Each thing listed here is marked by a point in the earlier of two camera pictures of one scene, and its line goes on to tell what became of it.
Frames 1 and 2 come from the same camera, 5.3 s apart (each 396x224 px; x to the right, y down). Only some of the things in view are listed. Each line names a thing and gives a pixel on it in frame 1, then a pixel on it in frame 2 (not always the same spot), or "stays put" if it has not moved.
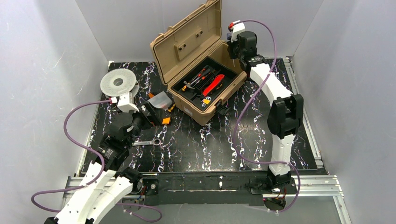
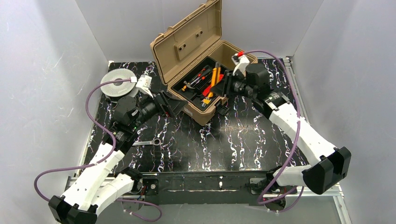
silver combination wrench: [148, 142] stays put
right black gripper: [233, 50] -> [229, 85]
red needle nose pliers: [200, 76] stays put
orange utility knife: [166, 121] -> [215, 74]
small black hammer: [190, 85] -> [186, 85]
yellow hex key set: [206, 101] stays put
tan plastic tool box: [177, 50] stays put
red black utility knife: [215, 85] stays put
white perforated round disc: [119, 81] stays put
